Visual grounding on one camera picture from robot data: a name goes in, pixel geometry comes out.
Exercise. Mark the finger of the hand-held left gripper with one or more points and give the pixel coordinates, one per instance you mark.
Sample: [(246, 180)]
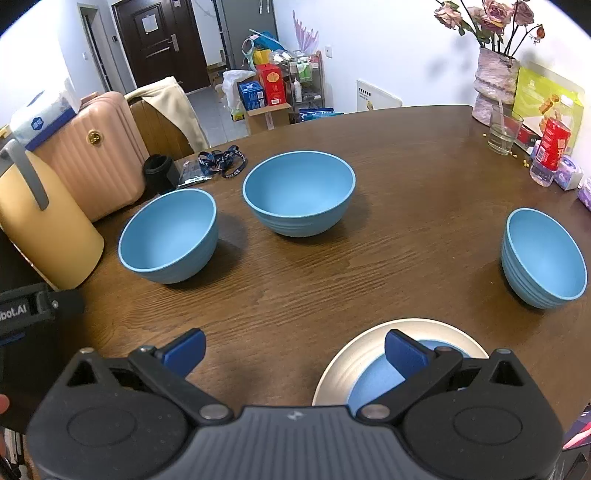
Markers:
[(64, 302)]

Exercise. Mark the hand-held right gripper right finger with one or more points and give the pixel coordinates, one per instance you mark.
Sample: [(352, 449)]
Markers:
[(404, 353)]

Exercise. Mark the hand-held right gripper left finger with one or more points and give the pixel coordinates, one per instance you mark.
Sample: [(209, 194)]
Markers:
[(187, 350)]

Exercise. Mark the small blue plate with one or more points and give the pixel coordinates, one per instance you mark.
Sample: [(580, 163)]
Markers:
[(378, 378)]

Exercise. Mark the large cream plate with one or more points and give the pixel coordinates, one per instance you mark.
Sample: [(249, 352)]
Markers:
[(341, 374)]

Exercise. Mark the blue bowl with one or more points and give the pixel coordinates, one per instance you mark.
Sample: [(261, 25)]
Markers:
[(300, 189), (540, 258), (168, 240)]

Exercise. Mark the person's left hand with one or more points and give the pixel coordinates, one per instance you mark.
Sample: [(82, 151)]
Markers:
[(3, 405)]

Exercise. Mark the yellow thermos jug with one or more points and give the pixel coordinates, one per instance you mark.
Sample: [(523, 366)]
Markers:
[(51, 235)]

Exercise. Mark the pink suitcase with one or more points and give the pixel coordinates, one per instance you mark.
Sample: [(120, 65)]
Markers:
[(101, 157)]

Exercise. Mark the black cylindrical cup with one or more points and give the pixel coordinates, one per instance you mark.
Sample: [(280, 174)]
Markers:
[(159, 173)]

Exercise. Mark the dark plastic packet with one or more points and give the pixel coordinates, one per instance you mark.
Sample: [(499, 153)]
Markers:
[(191, 177)]

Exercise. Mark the white blue tissue pack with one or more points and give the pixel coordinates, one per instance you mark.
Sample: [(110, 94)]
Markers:
[(46, 115)]

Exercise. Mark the dark red printed box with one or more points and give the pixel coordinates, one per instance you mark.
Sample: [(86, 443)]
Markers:
[(579, 429)]

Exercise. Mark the wooden chair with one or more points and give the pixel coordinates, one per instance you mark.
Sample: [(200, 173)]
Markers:
[(152, 124)]

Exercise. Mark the scattered yellow kernels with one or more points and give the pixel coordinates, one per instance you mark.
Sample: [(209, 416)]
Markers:
[(524, 161)]

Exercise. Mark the clear drinking glass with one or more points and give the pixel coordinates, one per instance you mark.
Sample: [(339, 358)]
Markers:
[(503, 136)]

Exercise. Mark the purple tissue pack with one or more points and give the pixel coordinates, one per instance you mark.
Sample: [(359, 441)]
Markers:
[(585, 191), (568, 174)]

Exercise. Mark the brown cardboard box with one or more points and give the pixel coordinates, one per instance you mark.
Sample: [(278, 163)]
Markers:
[(268, 120)]

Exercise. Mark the red black flat box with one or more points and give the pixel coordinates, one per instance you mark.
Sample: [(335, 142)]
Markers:
[(528, 136)]

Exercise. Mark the clear glass straw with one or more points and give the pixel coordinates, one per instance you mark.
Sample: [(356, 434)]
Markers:
[(497, 119)]

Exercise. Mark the blue printed bag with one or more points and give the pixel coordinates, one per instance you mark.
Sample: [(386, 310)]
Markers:
[(318, 114)]

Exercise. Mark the red label water bottle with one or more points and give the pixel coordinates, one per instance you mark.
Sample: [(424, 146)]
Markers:
[(554, 143)]

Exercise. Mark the white flat panel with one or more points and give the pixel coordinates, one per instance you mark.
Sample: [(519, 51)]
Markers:
[(376, 94)]

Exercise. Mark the blue carton box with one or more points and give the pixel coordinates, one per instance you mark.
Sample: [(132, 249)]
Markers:
[(251, 94)]

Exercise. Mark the dark brown door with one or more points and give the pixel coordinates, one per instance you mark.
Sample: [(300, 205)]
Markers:
[(161, 50)]

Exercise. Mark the white plastic bag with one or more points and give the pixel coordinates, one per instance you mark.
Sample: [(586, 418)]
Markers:
[(233, 81)]

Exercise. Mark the red gift box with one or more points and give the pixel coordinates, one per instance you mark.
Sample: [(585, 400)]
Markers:
[(270, 85)]

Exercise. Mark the pink textured vase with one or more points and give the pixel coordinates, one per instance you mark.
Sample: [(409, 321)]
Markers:
[(494, 87)]

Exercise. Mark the metal storage rack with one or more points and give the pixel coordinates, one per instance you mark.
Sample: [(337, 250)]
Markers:
[(304, 83)]

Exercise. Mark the green printed box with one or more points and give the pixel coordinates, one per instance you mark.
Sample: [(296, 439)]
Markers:
[(535, 92)]

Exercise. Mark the blue green tote bag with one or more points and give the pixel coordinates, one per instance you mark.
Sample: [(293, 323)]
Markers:
[(263, 46)]

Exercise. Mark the grey refrigerator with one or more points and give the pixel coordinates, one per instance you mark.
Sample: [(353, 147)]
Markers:
[(244, 23)]

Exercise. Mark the purple dried flower bundle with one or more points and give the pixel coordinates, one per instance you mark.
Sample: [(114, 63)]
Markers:
[(305, 34)]

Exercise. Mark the dried pink roses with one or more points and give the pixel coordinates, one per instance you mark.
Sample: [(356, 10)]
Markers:
[(491, 11)]

